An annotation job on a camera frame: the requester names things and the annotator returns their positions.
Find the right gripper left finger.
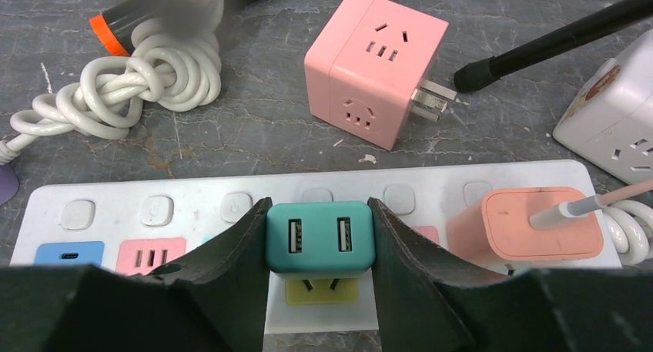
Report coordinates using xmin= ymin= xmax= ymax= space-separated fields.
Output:
xmin=1 ymin=198 xmax=273 ymax=351

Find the black microphone orange end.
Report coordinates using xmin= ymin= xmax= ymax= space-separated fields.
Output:
xmin=89 ymin=0 xmax=260 ymax=56

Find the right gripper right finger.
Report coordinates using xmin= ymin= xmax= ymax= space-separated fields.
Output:
xmin=368 ymin=198 xmax=652 ymax=351

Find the salmon pink usb charger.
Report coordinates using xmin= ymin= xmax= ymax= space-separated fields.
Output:
xmin=446 ymin=186 xmax=604 ymax=268

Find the teal usb charger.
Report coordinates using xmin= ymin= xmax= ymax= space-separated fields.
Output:
xmin=266 ymin=201 xmax=376 ymax=280

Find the white multicolour power strip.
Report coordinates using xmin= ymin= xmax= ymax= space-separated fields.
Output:
xmin=11 ymin=160 xmax=621 ymax=334

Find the pink cube socket adapter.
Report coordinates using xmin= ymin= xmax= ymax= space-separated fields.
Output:
xmin=304 ymin=0 xmax=449 ymax=150

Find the white cube socket adapter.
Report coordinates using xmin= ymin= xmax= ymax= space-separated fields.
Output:
xmin=553 ymin=31 xmax=652 ymax=184

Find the white coiled cord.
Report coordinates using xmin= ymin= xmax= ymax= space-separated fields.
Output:
xmin=0 ymin=0 xmax=226 ymax=166

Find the purple power strip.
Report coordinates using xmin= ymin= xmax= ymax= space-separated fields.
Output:
xmin=0 ymin=164 xmax=19 ymax=205

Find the black music stand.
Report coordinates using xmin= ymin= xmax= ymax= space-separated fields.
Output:
xmin=454 ymin=0 xmax=652 ymax=93

